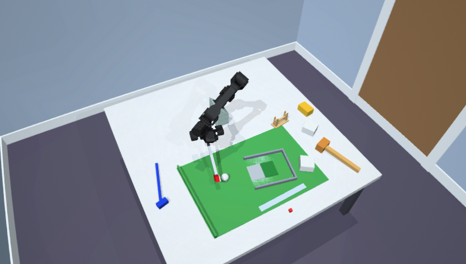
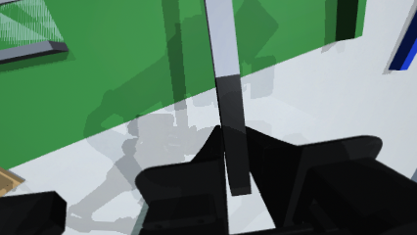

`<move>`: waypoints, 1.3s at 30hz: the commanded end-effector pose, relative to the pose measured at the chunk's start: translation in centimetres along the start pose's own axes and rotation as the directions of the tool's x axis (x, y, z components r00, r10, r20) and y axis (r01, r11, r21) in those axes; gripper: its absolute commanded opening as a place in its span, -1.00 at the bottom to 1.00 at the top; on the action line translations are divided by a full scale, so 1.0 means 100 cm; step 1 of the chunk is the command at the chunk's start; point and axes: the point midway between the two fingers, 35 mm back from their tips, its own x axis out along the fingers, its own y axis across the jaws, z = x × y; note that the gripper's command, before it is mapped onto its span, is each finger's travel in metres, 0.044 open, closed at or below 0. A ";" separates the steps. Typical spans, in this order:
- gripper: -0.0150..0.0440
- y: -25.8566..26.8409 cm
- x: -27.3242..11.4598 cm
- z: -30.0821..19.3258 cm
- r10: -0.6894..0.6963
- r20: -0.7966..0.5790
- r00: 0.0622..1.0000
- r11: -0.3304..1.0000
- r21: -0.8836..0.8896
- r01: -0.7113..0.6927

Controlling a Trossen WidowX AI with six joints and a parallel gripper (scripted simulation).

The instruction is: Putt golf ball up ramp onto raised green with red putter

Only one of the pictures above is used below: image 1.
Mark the yellow box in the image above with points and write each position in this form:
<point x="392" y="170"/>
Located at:
<point x="305" y="108"/>

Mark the green flat mat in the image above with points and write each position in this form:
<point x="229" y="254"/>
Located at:
<point x="232" y="203"/>

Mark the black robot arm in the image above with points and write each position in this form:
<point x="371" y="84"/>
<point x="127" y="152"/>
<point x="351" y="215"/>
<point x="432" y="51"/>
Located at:
<point x="227" y="94"/>

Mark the white golf ball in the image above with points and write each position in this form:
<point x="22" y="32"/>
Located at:
<point x="224" y="177"/>

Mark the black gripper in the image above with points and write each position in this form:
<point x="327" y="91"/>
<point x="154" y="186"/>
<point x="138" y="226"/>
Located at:
<point x="219" y="129"/>

